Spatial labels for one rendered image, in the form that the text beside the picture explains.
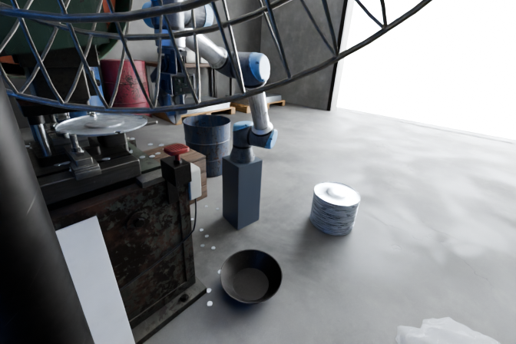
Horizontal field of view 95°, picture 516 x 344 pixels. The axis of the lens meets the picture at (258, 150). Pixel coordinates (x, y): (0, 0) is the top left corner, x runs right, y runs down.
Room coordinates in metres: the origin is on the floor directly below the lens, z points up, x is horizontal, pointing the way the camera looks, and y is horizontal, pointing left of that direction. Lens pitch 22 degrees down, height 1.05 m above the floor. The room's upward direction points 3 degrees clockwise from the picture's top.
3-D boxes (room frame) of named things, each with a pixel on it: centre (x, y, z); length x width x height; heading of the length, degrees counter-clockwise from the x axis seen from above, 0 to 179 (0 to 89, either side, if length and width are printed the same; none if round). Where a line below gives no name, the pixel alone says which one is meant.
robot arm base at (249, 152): (1.33, 0.10, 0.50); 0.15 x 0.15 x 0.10
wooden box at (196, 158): (1.54, 0.65, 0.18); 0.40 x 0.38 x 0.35; 140
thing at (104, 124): (0.85, 0.58, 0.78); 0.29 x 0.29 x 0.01
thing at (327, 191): (1.34, -0.53, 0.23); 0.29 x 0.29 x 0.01
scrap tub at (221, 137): (2.05, 0.47, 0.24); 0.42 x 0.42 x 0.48
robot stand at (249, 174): (1.33, 0.10, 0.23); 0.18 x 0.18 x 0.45; 41
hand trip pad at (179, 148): (0.71, 0.26, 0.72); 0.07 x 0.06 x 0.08; 138
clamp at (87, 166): (0.64, 0.54, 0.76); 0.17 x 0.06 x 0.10; 48
